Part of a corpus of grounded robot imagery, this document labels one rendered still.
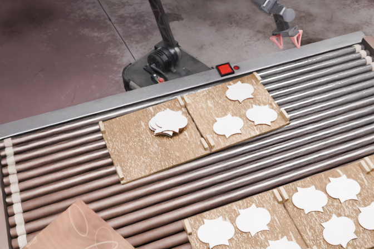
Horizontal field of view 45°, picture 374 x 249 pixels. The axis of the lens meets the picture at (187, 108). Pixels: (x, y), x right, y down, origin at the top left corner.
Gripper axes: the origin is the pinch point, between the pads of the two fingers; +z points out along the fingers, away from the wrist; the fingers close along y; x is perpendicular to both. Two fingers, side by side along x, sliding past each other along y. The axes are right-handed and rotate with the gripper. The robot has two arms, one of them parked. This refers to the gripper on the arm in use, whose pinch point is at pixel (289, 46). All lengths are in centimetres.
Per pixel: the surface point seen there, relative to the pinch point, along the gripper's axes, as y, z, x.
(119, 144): -41, 6, -80
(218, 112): -23.1, 15.9, -35.1
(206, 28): -170, 30, 97
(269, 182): 9, 39, -49
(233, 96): -22.7, 14.5, -23.4
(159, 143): -30, 12, -67
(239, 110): -17.3, 19.4, -27.4
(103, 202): -29, 16, -103
